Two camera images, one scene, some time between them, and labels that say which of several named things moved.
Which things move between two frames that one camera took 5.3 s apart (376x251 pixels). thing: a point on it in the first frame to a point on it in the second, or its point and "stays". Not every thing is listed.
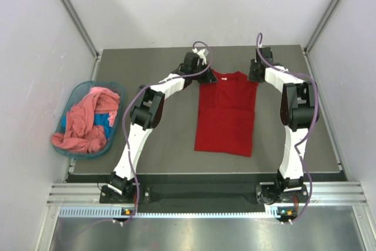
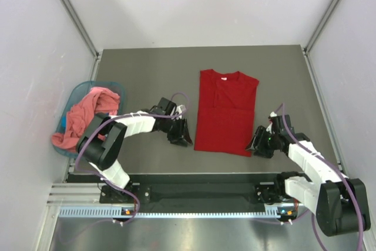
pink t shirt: [80, 134] stays
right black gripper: [251, 77] to [257, 143]
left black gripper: [208, 77] to [181, 137]
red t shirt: [226, 115] stays
